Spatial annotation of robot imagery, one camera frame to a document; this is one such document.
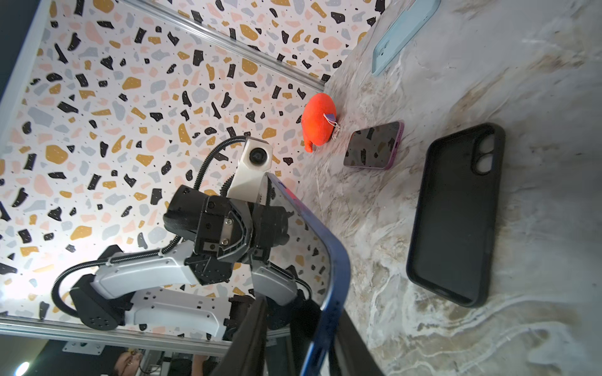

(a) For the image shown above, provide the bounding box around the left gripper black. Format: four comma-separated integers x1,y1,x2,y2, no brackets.
163,186,293,285

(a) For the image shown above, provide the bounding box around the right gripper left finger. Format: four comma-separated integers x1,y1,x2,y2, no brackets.
210,295,268,376

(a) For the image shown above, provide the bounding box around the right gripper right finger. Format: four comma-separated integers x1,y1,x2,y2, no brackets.
329,310,383,376

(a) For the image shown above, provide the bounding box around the blue phone black screen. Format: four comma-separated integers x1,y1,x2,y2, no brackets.
252,173,351,375

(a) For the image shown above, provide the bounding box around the black phone case camera cutout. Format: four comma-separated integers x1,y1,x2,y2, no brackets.
406,123,506,308

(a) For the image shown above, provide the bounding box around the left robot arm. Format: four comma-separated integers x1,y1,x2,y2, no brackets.
70,186,312,341

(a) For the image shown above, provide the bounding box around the black phone left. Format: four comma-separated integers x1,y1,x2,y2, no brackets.
343,122,404,170

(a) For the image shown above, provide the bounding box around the light blue phone case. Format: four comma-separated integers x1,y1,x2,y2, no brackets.
372,0,441,76

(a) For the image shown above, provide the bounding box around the red plush toy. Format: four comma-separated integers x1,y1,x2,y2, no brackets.
301,93,340,153

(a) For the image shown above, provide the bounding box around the person behind enclosure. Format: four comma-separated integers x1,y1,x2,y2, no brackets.
109,351,209,376

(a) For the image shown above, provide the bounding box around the black corrugated cable left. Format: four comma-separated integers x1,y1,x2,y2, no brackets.
50,135,250,320

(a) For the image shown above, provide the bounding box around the aluminium rail frame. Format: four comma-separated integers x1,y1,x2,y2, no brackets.
1,316,232,357

